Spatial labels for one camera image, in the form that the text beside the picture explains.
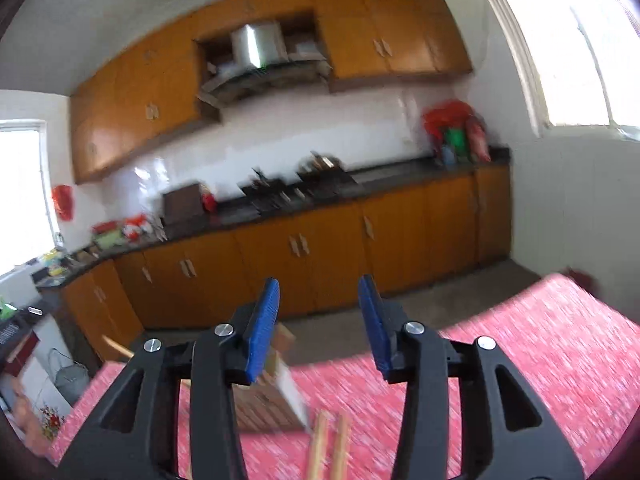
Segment black kitchen countertop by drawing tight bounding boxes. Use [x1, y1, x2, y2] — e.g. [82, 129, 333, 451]
[34, 146, 511, 288]

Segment orange lower base cabinets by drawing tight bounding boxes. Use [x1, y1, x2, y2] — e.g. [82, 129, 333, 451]
[60, 162, 512, 360]

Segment orange upper wall cabinets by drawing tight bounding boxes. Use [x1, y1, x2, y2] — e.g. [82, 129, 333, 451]
[70, 0, 472, 183]

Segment red plastic bag bundle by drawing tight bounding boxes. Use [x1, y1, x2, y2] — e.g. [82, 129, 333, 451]
[421, 100, 491, 162]

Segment red hanging bag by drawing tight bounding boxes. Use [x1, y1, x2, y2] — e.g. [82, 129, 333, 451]
[52, 184, 75, 222]

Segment wooden chopstick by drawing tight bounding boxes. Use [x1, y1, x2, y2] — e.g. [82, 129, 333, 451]
[102, 335, 134, 360]
[306, 410, 330, 480]
[330, 413, 352, 480]

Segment beige perforated utensil holder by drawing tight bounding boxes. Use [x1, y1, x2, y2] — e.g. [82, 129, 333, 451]
[233, 323, 310, 434]

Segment brown cutting board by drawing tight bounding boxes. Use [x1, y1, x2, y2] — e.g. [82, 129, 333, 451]
[162, 183, 205, 226]

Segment red floral tablecloth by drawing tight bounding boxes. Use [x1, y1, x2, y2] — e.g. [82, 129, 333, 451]
[46, 271, 640, 480]

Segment black wok on stove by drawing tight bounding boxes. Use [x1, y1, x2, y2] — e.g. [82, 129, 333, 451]
[296, 152, 355, 198]

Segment left window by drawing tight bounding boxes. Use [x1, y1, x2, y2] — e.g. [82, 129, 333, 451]
[0, 120, 58, 274]

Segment window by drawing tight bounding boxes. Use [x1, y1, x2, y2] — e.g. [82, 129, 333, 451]
[0, 120, 58, 274]
[488, 0, 639, 140]

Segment red bottle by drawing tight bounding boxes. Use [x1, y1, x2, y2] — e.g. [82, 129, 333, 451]
[200, 186, 217, 214]

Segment steel range hood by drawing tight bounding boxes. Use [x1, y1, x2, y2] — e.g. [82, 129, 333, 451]
[198, 16, 332, 110]

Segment right window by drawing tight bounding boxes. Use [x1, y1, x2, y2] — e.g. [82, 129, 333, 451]
[488, 0, 639, 140]

